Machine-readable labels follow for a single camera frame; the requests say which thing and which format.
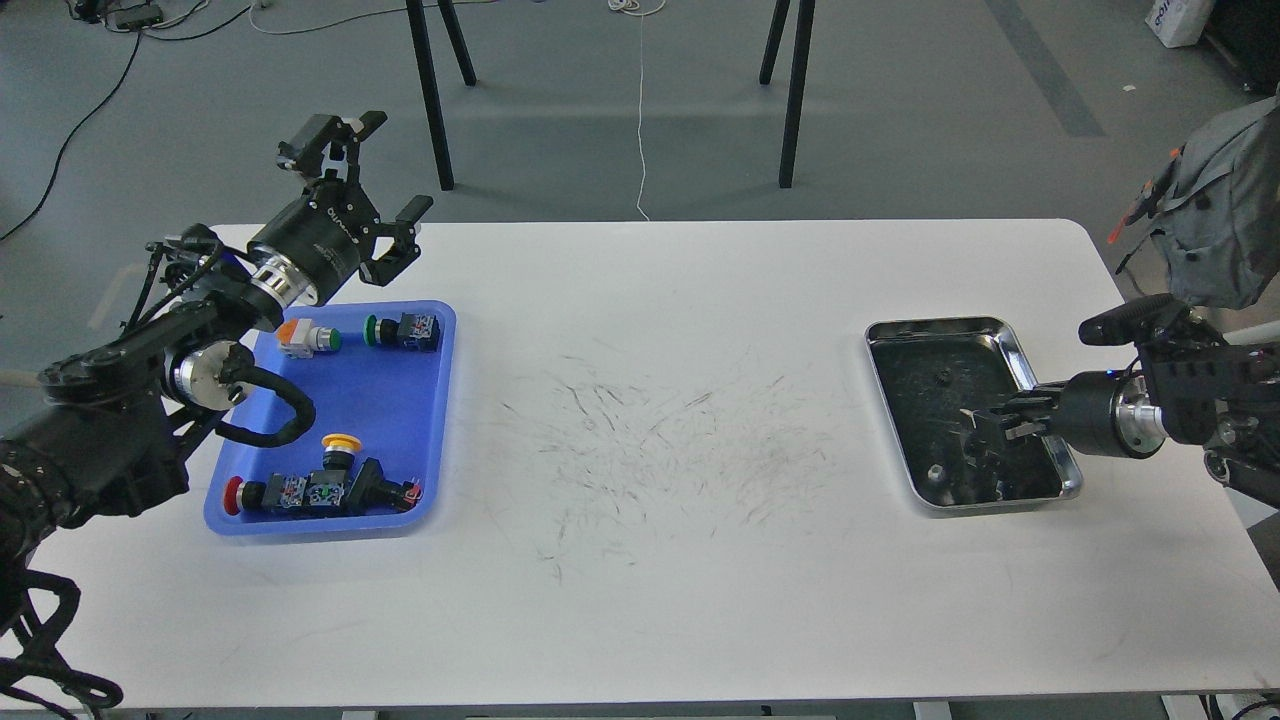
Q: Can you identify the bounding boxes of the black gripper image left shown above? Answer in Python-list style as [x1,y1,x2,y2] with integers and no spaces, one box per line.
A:
[250,110,434,306]

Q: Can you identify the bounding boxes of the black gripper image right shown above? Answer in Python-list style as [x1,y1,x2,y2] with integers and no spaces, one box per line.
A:
[972,372,1137,459]

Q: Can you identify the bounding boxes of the silver metal tray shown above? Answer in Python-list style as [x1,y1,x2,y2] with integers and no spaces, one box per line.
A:
[864,316,1083,516]

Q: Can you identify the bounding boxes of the blue plastic tray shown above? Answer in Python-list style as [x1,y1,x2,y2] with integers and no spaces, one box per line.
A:
[204,300,457,537]

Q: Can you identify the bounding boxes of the black table leg left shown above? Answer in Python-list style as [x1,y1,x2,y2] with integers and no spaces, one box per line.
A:
[404,1,477,192]

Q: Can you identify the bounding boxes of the black table leg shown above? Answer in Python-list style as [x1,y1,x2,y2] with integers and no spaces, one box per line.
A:
[758,1,817,190]
[404,1,477,192]

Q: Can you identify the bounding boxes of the yellow mushroom push button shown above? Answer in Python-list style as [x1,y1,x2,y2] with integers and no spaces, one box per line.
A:
[321,433,364,475]

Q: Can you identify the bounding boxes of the black power strip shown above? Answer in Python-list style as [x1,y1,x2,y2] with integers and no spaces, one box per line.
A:
[102,3,165,33]

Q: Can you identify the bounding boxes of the grey backpack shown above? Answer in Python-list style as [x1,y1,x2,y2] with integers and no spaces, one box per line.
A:
[1107,95,1279,310]

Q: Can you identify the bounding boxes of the white cardboard box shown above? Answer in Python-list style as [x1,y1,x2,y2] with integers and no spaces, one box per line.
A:
[1146,0,1216,49]

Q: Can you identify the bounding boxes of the black table leg right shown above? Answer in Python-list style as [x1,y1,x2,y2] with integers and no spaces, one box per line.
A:
[758,1,817,190]

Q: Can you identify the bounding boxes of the green push button switch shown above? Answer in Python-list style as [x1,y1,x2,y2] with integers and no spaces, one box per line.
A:
[362,313,442,354]

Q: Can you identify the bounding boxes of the orange push button switch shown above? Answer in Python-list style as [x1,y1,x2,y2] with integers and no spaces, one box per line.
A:
[274,318,342,359]

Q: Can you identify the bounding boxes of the black cable on floor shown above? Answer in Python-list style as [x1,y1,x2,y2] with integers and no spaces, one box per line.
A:
[0,0,251,241]

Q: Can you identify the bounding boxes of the black switch with red wires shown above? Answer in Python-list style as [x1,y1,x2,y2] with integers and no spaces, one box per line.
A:
[303,457,422,516]

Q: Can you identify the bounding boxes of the red push button switch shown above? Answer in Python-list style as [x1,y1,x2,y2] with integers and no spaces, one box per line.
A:
[221,473,307,516]

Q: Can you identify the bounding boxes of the white cord on floor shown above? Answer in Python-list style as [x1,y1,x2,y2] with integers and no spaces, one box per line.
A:
[605,0,667,223]

